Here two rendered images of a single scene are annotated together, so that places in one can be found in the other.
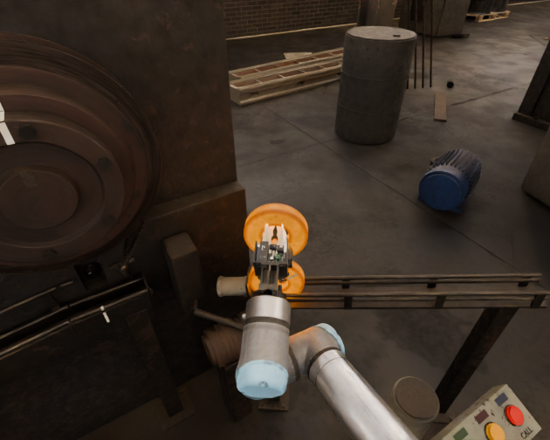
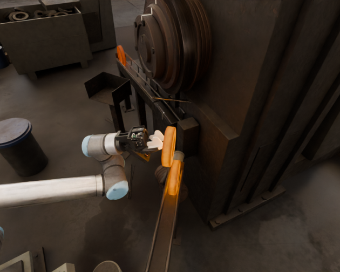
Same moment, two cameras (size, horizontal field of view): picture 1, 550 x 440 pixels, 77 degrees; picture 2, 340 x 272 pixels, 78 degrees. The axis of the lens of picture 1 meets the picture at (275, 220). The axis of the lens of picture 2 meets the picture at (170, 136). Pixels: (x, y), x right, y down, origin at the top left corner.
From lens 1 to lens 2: 90 cm
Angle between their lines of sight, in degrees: 68
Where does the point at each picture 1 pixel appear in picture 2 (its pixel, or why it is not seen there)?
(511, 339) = not seen: outside the picture
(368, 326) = not seen: outside the picture
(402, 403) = (104, 264)
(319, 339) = (111, 178)
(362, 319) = not seen: outside the picture
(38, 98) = (157, 14)
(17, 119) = (144, 17)
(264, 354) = (91, 138)
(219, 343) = (161, 169)
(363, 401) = (65, 181)
